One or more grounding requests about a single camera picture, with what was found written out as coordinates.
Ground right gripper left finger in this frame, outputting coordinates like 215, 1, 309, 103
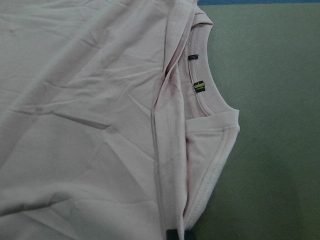
165, 230, 179, 240

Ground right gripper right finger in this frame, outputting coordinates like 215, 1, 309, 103
184, 229, 196, 240

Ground pink Snoopy t-shirt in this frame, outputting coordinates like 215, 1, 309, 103
0, 0, 240, 240

